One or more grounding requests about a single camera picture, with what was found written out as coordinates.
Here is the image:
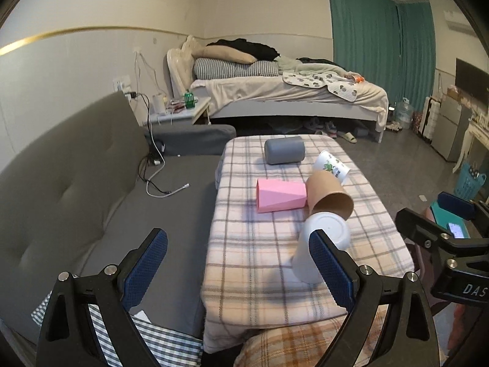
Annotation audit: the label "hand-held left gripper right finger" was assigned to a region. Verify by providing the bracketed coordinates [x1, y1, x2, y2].
[308, 228, 438, 367]

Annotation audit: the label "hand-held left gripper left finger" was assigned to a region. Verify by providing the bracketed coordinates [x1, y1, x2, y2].
[36, 227, 169, 367]

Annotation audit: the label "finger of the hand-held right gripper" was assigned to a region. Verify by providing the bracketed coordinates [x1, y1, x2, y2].
[437, 192, 489, 223]
[395, 207, 489, 254]

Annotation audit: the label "plain white cup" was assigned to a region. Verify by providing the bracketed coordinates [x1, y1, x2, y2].
[292, 211, 351, 284]

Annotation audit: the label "brown paper cup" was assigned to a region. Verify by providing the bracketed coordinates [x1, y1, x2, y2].
[307, 170, 354, 220]

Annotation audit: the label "white cup with green print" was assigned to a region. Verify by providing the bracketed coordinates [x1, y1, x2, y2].
[312, 150, 351, 186]

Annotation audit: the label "teal mat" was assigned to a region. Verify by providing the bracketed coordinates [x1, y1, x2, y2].
[428, 199, 475, 238]

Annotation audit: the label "teal laundry basket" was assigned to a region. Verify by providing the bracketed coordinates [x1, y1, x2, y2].
[453, 161, 487, 200]

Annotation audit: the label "white side table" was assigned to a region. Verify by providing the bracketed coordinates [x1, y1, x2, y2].
[453, 115, 489, 174]

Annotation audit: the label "grey cabinet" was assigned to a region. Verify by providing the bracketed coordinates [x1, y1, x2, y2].
[432, 97, 473, 162]

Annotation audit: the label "blue checked cloth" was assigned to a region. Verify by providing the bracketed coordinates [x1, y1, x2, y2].
[31, 290, 203, 367]

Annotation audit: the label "plaid table cover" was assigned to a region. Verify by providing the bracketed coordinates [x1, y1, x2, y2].
[200, 135, 415, 354]

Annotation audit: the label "orange plaid cloth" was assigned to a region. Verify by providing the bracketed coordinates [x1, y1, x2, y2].
[233, 309, 387, 367]

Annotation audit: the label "pink box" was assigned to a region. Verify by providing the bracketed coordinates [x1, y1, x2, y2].
[255, 178, 308, 213]

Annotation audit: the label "clear water jug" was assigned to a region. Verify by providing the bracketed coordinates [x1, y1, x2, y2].
[395, 97, 414, 131]

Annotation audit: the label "grey sofa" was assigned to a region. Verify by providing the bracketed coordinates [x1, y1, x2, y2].
[0, 91, 237, 344]

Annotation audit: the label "black television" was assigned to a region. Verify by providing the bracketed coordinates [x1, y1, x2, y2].
[455, 58, 489, 99]

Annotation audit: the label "grey cylinder bolster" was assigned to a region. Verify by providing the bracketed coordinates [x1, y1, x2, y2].
[264, 135, 306, 166]

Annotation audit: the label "shoes under bed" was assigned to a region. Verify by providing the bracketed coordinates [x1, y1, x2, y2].
[302, 117, 339, 136]

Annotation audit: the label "white nightstand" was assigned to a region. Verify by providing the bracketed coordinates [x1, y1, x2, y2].
[147, 97, 212, 127]

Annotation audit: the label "patterned quilt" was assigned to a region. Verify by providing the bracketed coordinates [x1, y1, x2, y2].
[283, 71, 358, 102]

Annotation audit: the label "white air conditioner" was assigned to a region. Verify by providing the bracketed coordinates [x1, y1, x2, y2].
[443, 9, 476, 35]

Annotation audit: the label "pale green blanket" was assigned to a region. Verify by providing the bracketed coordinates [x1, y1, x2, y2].
[277, 57, 348, 77]

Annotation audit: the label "bed with beige sheet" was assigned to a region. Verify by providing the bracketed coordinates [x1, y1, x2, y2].
[168, 36, 389, 144]

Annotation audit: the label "teal curtain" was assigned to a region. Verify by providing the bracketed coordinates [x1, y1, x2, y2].
[326, 0, 437, 112]

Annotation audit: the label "white headboard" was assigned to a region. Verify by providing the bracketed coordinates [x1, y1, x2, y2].
[166, 48, 195, 98]

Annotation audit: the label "striped pillow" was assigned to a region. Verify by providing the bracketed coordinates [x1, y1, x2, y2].
[193, 57, 279, 80]

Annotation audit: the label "beige pillow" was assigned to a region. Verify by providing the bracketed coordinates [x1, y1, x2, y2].
[198, 45, 256, 64]

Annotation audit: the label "black clothing pile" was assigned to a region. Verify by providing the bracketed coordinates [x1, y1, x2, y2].
[208, 38, 279, 62]

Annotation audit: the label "white cable on sofa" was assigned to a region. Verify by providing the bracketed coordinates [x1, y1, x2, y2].
[145, 114, 190, 198]

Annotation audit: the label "white wall socket strip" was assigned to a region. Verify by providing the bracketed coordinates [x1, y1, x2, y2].
[112, 76, 132, 94]

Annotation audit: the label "white hanging cable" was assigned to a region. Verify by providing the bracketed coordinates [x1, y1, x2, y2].
[134, 48, 169, 102]

